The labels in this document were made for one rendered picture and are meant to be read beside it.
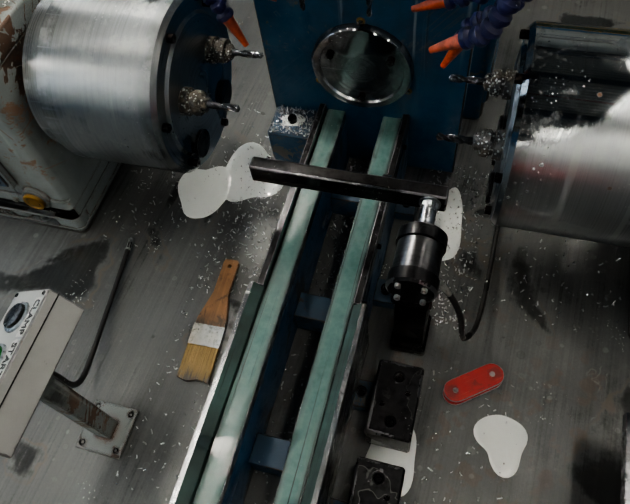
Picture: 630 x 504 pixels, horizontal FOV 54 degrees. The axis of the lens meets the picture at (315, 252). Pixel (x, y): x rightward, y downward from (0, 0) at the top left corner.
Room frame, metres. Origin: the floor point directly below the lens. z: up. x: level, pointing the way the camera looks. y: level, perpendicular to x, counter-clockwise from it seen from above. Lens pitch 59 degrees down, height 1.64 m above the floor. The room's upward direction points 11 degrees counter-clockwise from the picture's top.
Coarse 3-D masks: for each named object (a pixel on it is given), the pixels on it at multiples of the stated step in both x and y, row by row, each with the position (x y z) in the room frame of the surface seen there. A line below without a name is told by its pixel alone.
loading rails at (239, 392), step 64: (320, 128) 0.66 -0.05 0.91; (384, 128) 0.63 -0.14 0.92; (320, 192) 0.54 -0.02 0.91; (384, 256) 0.47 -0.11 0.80; (256, 320) 0.35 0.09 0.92; (320, 320) 0.36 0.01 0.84; (256, 384) 0.26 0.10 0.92; (320, 384) 0.25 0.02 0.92; (192, 448) 0.20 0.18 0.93; (256, 448) 0.20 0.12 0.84; (320, 448) 0.17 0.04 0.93
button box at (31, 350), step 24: (24, 312) 0.33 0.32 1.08; (48, 312) 0.33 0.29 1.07; (72, 312) 0.34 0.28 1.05; (0, 336) 0.32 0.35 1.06; (24, 336) 0.30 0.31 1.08; (48, 336) 0.31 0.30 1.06; (0, 360) 0.28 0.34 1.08; (24, 360) 0.28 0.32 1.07; (48, 360) 0.29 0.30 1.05; (0, 384) 0.25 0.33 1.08; (24, 384) 0.26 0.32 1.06; (0, 408) 0.23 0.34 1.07; (24, 408) 0.24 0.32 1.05; (0, 432) 0.21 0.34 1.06; (0, 456) 0.20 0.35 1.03
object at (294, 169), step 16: (256, 160) 0.52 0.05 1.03; (272, 160) 0.51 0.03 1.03; (256, 176) 0.51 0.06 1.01; (272, 176) 0.50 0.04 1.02; (288, 176) 0.49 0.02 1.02; (304, 176) 0.48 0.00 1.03; (320, 176) 0.47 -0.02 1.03; (336, 176) 0.47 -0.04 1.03; (352, 176) 0.46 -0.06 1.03; (368, 176) 0.46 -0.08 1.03; (384, 176) 0.46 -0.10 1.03; (336, 192) 0.46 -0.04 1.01; (352, 192) 0.45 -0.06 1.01; (368, 192) 0.45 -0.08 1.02; (384, 192) 0.44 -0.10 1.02; (400, 192) 0.43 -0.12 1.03; (416, 192) 0.42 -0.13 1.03; (432, 192) 0.42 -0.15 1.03; (448, 192) 0.42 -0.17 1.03
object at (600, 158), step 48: (528, 48) 0.49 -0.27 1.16; (576, 48) 0.47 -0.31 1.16; (624, 48) 0.46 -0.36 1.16; (528, 96) 0.43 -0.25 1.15; (576, 96) 0.42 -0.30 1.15; (624, 96) 0.40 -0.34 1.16; (480, 144) 0.45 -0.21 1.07; (528, 144) 0.39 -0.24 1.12; (576, 144) 0.38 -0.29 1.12; (624, 144) 0.36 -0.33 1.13; (528, 192) 0.37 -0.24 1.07; (576, 192) 0.35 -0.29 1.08; (624, 192) 0.33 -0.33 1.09; (624, 240) 0.32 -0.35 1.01
